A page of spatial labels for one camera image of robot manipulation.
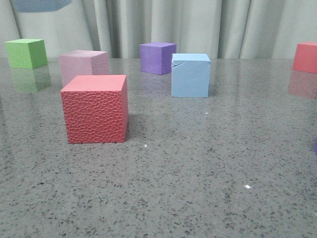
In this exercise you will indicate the purple cube at right edge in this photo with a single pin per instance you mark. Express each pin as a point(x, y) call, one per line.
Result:
point(315, 147)

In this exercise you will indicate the purple foam cube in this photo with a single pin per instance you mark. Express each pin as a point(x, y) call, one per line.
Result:
point(156, 57)

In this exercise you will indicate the red textured foam cube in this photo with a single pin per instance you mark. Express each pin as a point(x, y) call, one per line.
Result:
point(96, 108)

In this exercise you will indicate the grey-green curtain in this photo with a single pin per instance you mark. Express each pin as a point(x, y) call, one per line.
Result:
point(225, 29)

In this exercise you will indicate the pink foam cube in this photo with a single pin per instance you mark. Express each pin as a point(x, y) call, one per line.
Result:
point(82, 62)

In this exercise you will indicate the light blue foam cube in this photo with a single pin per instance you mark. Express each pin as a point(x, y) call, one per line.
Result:
point(190, 75)
point(40, 5)

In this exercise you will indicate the red foam cube far right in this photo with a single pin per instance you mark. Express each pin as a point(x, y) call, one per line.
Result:
point(306, 57)

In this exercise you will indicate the green foam cube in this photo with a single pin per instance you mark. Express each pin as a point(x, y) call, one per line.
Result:
point(26, 53)

